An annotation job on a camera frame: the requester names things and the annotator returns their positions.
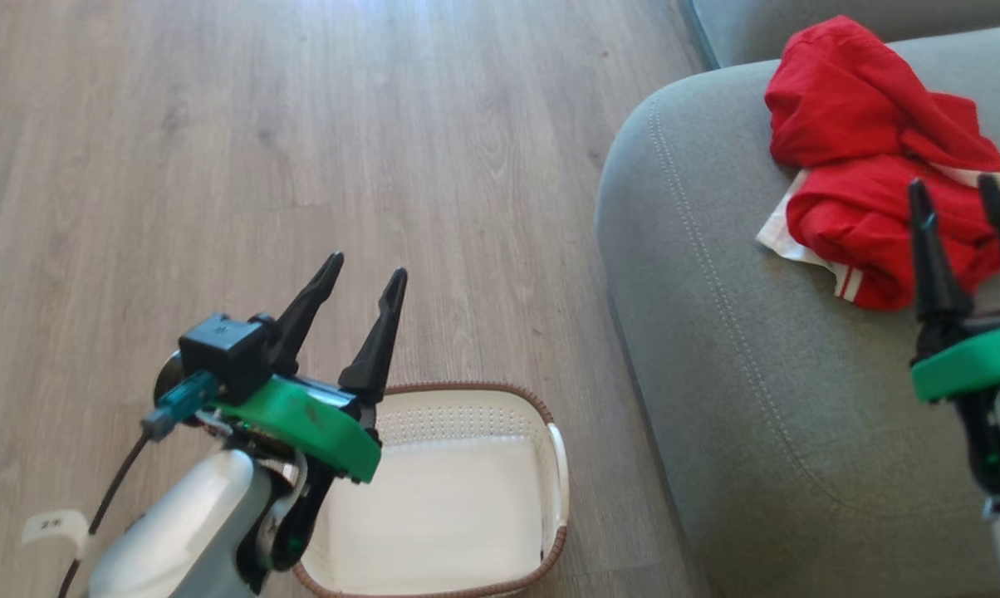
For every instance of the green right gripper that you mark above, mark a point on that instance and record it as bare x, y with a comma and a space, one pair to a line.
977, 361

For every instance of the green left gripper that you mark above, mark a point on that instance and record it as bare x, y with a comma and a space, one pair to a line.
317, 432

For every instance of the red and white garment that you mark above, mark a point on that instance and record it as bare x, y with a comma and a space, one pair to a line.
857, 124

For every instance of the white brown-rimmed laundry basket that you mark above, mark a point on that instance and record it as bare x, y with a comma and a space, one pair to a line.
450, 498

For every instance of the grey fabric sofa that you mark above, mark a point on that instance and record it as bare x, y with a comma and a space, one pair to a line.
757, 399

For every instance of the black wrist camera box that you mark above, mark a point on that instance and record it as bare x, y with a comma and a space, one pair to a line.
222, 353

